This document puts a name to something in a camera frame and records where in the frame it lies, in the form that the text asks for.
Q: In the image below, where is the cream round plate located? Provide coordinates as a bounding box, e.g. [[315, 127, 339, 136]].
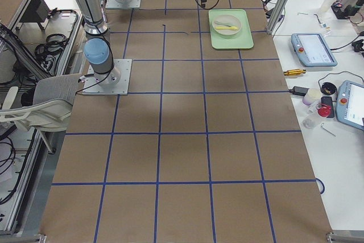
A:
[[212, 14, 242, 38]]

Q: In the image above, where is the yellow plastic fork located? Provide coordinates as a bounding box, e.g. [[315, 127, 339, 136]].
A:
[[214, 26, 239, 31]]

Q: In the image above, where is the pale green plastic spoon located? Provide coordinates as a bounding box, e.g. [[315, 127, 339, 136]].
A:
[[214, 20, 233, 27]]

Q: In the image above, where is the green plastic tray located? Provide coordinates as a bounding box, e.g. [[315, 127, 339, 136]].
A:
[[209, 9, 254, 50]]

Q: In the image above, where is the gold cylindrical tool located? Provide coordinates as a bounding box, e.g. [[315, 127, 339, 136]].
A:
[[283, 69, 306, 76]]

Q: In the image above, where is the upper teach pendant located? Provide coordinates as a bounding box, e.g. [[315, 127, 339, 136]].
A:
[[291, 33, 337, 67]]

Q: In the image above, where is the teach pendant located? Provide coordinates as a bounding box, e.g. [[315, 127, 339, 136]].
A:
[[291, 33, 337, 67], [336, 80, 364, 130]]

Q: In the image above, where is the black power adapter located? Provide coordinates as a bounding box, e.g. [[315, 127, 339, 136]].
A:
[[288, 86, 309, 97]]

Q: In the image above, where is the white cup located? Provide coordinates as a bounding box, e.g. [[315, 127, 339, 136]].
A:
[[302, 88, 322, 106]]

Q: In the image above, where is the red lid jar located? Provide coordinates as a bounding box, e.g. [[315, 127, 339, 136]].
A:
[[317, 104, 332, 118]]

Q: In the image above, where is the grey office chair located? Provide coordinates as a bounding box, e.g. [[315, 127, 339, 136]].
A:
[[1, 73, 81, 154]]

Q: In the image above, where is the lower teach pendant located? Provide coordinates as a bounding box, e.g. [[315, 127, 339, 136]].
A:
[[336, 80, 364, 130]]

